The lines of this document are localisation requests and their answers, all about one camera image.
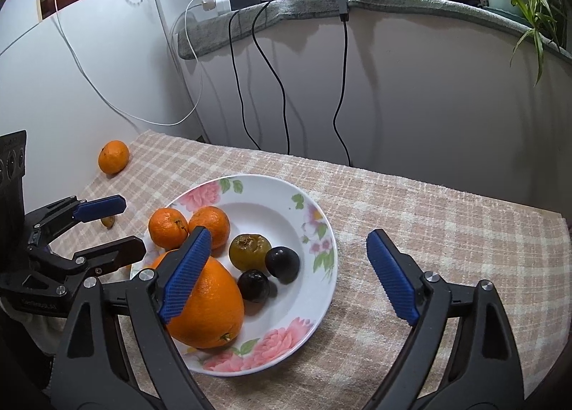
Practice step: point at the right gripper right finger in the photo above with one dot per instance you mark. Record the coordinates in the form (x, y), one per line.
(484, 368)

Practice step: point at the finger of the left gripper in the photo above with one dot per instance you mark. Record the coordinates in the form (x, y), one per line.
(98, 208)
(98, 260)

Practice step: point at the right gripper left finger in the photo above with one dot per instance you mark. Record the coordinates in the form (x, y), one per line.
(91, 369)

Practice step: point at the brown kiwi fruit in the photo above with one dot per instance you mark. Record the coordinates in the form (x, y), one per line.
(108, 221)

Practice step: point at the small mandarin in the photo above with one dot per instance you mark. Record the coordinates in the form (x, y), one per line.
(168, 228)
(215, 221)

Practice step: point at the large orange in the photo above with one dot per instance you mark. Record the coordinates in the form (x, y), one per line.
(213, 314)

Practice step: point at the green-brown plum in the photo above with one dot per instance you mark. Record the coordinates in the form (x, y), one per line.
(248, 251)

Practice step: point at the dark plum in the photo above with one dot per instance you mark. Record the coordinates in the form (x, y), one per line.
(254, 286)
(283, 263)

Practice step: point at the white floral plate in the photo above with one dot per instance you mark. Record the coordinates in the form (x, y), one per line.
(277, 326)

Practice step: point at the plaid tablecloth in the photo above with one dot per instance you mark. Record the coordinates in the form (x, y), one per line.
(464, 237)

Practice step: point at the grey sill mat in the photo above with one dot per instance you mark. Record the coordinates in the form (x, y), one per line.
(206, 36)

